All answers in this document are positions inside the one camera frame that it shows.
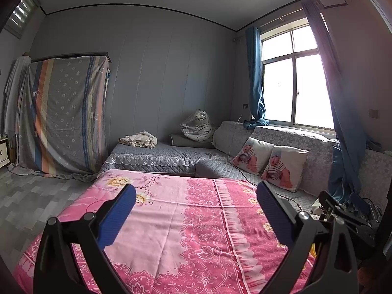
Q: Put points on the wall switch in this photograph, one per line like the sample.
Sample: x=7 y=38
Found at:
x=374 y=114

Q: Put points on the beige crumpled cloth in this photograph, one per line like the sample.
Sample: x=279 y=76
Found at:
x=141 y=139

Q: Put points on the baby print pillow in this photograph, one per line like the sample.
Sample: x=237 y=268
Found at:
x=251 y=156
x=281 y=168

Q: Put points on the white tiger plush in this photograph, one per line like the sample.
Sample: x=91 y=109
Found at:
x=199 y=127

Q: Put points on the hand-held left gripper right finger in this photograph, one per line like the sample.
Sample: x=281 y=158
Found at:
x=272 y=214

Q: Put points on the window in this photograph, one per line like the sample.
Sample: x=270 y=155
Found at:
x=278 y=92

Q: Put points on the grey cushion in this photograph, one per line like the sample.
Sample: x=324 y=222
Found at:
x=177 y=141

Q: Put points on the white draped cloth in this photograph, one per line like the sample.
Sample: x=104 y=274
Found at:
x=15 y=92

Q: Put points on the white low cabinet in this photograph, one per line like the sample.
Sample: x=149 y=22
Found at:
x=3 y=153

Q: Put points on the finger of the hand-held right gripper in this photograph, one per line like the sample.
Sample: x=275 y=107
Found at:
x=352 y=225
x=333 y=202

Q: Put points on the window blind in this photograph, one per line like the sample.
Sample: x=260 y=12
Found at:
x=21 y=15

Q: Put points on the grey quilted sofa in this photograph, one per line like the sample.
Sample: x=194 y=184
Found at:
x=159 y=159

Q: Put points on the blue curtain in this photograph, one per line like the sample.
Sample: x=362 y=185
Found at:
x=349 y=159
x=255 y=82

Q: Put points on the pink floral blanket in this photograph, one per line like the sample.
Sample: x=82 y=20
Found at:
x=183 y=220

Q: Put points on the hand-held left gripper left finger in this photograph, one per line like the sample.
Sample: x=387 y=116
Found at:
x=118 y=217

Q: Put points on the person's right hand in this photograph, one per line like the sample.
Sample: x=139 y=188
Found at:
x=365 y=279

